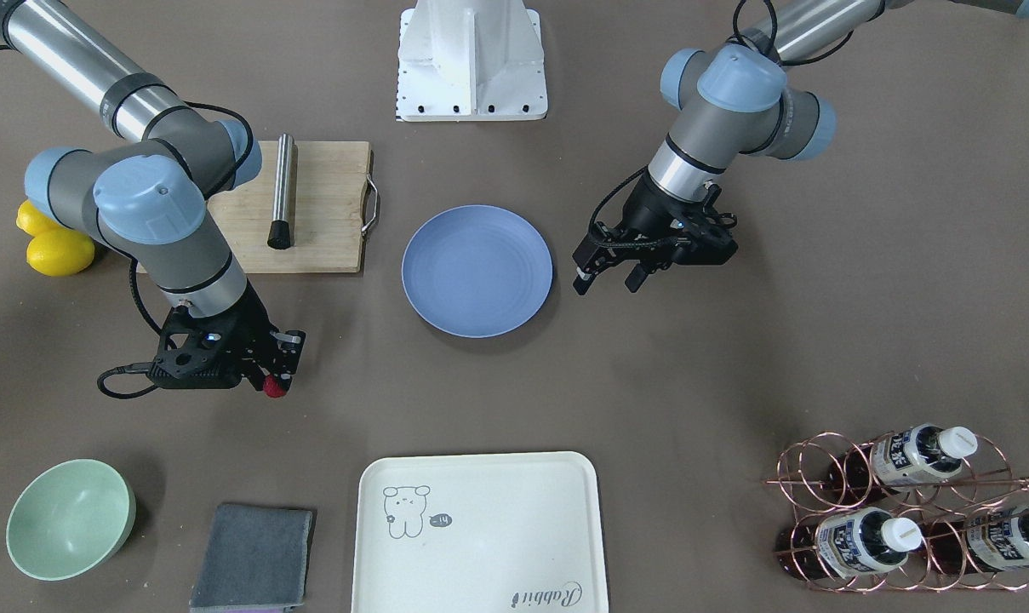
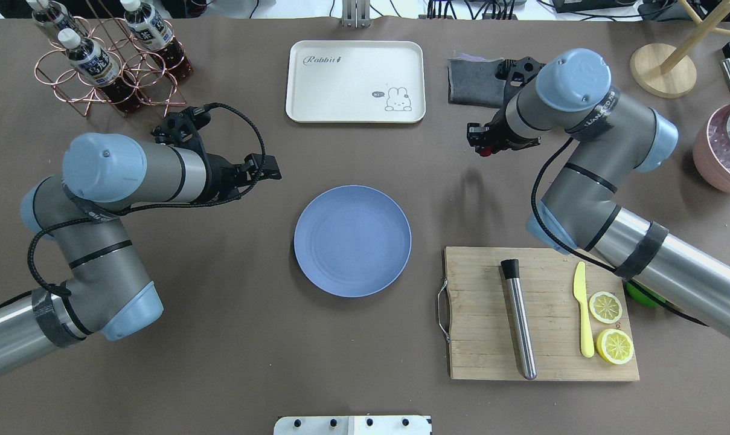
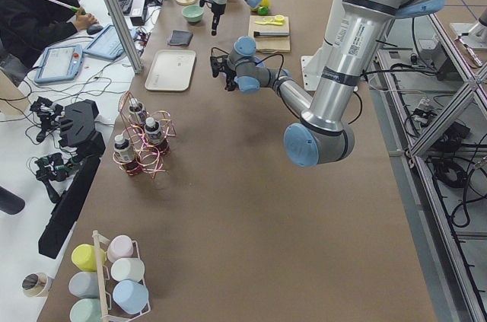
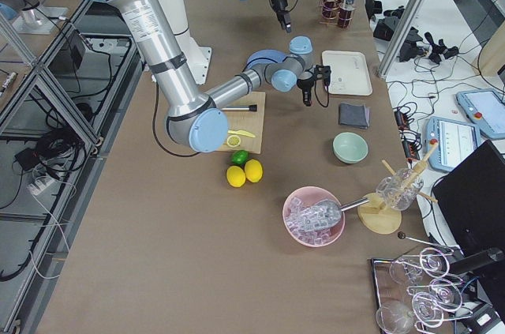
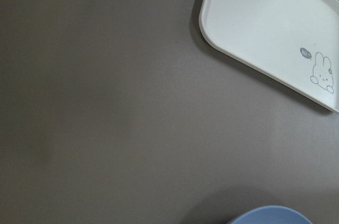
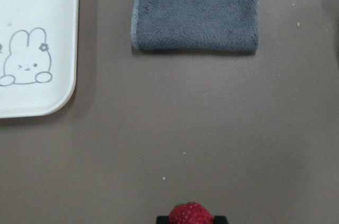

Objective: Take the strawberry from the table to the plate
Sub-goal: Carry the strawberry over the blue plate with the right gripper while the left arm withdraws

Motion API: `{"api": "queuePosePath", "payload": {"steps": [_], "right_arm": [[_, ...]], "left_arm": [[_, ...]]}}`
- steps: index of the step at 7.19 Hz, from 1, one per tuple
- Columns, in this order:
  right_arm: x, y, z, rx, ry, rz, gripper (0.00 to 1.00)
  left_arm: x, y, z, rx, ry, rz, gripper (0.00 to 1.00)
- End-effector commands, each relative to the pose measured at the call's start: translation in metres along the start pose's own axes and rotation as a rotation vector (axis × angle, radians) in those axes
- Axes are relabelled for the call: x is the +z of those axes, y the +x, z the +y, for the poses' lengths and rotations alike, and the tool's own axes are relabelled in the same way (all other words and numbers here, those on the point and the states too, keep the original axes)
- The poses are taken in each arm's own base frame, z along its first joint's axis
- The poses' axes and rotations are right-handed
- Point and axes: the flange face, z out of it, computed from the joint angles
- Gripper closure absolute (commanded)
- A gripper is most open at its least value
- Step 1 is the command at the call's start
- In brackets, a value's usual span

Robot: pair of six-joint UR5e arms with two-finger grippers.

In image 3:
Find folded grey cloth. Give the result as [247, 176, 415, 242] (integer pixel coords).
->
[167, 30, 193, 46]

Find aluminium side frame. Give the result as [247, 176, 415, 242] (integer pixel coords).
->
[371, 0, 486, 321]

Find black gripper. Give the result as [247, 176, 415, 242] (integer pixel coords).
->
[210, 54, 237, 91]
[199, 0, 227, 36]

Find pale green cup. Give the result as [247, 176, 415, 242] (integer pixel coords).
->
[69, 298, 101, 322]

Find person's hand on mouse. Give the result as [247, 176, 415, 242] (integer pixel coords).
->
[73, 10, 99, 31]

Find teach pendant front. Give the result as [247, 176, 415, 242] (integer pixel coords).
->
[34, 44, 83, 84]

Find seated person black jacket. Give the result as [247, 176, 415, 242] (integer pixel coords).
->
[1, 0, 80, 68]

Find tea bottle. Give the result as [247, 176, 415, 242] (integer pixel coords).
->
[113, 134, 142, 176]
[144, 116, 170, 155]
[129, 97, 148, 126]

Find black gripper stand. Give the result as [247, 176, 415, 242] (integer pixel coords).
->
[30, 97, 106, 259]

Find yellow plastic knife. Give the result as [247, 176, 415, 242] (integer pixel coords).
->
[254, 19, 285, 26]

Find wooden cutting board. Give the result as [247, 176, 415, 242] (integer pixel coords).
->
[248, 15, 291, 53]

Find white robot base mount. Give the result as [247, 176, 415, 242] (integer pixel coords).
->
[300, 54, 324, 91]

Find white cup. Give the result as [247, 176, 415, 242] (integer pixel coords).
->
[110, 258, 145, 282]

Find yellow cup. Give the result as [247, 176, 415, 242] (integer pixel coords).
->
[71, 244, 97, 272]

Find pink cup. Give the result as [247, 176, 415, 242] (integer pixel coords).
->
[107, 234, 134, 263]

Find spare gripper upper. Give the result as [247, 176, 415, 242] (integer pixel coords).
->
[30, 97, 64, 143]

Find black computer mouse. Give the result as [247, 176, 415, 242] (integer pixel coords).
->
[86, 24, 104, 36]

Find tea bottle back left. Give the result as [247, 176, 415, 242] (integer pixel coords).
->
[144, 116, 170, 155]

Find cream rabbit tray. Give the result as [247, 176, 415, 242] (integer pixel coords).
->
[145, 49, 196, 92]

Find grey cup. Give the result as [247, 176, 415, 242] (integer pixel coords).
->
[68, 271, 99, 298]

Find teach pendant back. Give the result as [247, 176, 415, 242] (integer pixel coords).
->
[83, 24, 125, 60]

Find tea bottle front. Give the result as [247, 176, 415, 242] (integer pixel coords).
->
[113, 134, 142, 176]

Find white wire cup rack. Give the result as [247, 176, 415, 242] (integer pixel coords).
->
[92, 230, 151, 321]

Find copper wire bottle rack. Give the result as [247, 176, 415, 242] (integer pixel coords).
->
[113, 91, 177, 178]

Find lemon half upper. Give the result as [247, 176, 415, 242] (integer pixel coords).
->
[274, 14, 285, 24]

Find teach pendant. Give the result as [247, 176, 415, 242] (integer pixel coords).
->
[34, 44, 83, 84]
[83, 24, 125, 60]

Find mint green bowl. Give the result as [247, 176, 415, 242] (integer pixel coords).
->
[182, 5, 205, 23]

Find spare gripper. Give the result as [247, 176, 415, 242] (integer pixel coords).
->
[35, 152, 79, 204]
[30, 97, 64, 143]

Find steel muddler black tip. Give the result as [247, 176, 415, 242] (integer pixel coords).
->
[253, 31, 290, 38]

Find aluminium frame post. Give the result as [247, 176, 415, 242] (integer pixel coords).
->
[103, 0, 142, 74]

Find light blue cup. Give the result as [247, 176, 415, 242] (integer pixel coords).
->
[112, 279, 149, 314]

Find small black box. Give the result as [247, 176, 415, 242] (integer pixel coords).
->
[129, 0, 148, 27]

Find spare gripper lower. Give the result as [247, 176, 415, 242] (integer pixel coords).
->
[35, 152, 79, 204]

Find green lime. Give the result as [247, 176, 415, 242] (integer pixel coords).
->
[256, 6, 269, 16]

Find tea bottle back right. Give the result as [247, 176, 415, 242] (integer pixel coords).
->
[129, 97, 148, 126]

